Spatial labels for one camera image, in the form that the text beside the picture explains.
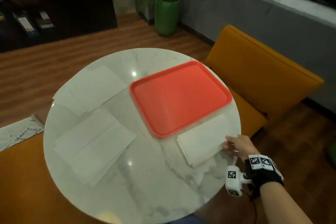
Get pale patterned rug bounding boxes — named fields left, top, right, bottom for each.
left=0, top=115, right=45, bottom=152

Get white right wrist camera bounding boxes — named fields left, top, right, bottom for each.
left=225, top=165, right=252, bottom=197

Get person's blue jeans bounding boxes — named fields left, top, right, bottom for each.
left=168, top=213, right=205, bottom=224

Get person's right forearm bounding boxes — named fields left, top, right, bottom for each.
left=260, top=182, right=314, bottom=224

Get person's right hand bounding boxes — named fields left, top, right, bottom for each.
left=223, top=134, right=260, bottom=161

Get dark binder with white label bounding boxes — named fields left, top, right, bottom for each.
left=36, top=11, right=55, bottom=29
left=13, top=12, right=39, bottom=37

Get black right wristband with markers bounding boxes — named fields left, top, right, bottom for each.
left=244, top=154, right=285, bottom=188

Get mustard yellow upholstered chair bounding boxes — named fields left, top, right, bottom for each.
left=0, top=133, right=105, bottom=224
left=205, top=24, right=325, bottom=138

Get green plant pot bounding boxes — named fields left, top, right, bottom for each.
left=154, top=0, right=180, bottom=36

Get black display bookshelf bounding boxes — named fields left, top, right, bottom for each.
left=0, top=0, right=118, bottom=53

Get spread white napkins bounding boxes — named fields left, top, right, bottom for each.
left=177, top=126, right=231, bottom=168
left=52, top=65, right=137, bottom=188

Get orange plastic tray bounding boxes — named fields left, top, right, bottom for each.
left=129, top=60, right=233, bottom=139

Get black right camera cable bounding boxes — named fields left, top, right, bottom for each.
left=241, top=189, right=258, bottom=224

